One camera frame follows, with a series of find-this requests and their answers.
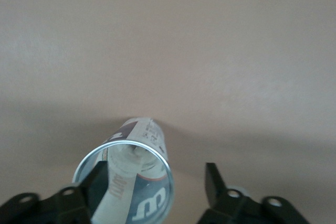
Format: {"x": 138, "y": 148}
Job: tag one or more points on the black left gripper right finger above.
{"x": 223, "y": 203}

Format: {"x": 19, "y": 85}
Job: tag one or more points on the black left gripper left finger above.
{"x": 65, "y": 203}

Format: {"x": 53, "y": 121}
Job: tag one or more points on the white blue tennis ball can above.
{"x": 149, "y": 197}

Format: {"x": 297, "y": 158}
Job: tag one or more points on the brown table cover mat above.
{"x": 157, "y": 51}

